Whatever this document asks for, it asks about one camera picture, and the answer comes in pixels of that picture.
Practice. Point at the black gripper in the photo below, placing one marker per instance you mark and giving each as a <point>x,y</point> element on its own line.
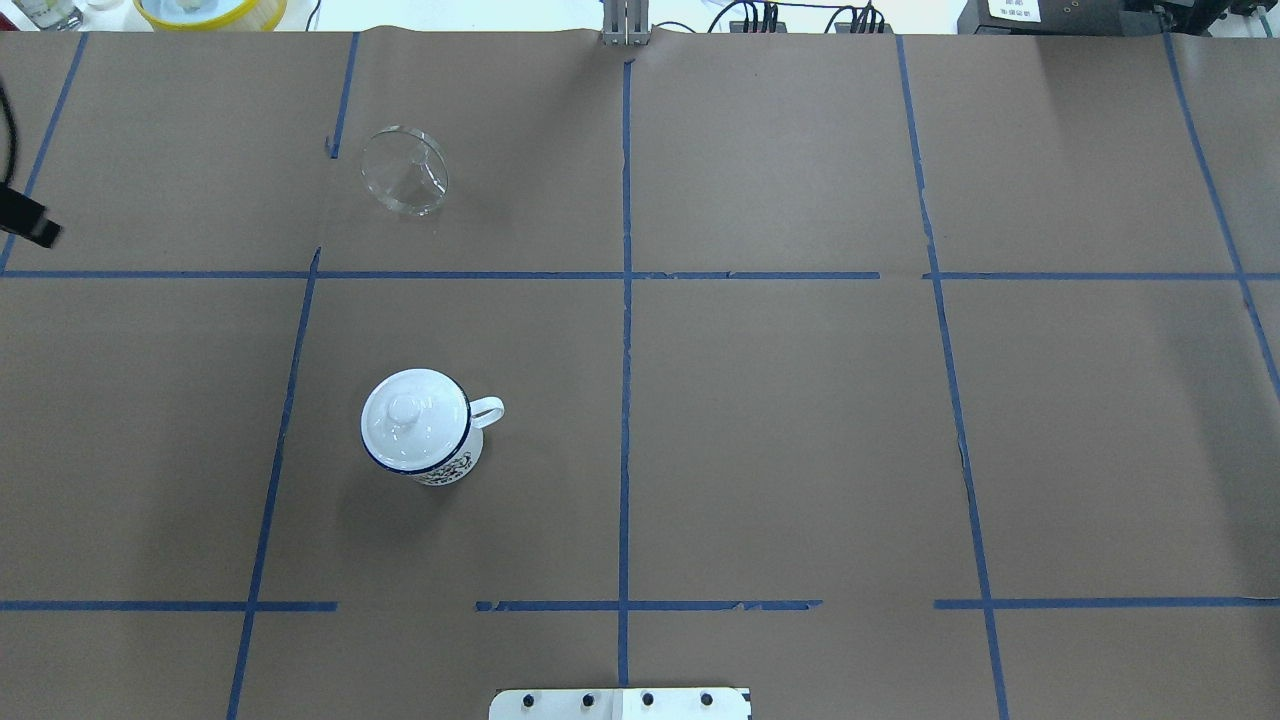
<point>27,219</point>

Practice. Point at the clear glass funnel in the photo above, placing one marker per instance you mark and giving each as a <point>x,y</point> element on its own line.
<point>404,169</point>

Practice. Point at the white ceramic lid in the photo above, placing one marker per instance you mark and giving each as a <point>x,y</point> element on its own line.
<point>415,420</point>

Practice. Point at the yellow rimmed bowl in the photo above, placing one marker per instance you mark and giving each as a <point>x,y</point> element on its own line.
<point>212,16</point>

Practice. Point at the white enamel mug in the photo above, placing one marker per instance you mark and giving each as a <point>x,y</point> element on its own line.
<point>483,412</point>

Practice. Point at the black device with label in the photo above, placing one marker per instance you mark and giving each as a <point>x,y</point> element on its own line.
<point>1058,18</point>

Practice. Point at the aluminium frame post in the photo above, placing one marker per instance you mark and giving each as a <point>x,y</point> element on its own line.
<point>626,23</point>

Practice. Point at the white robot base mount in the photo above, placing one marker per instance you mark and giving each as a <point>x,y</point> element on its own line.
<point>623,703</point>

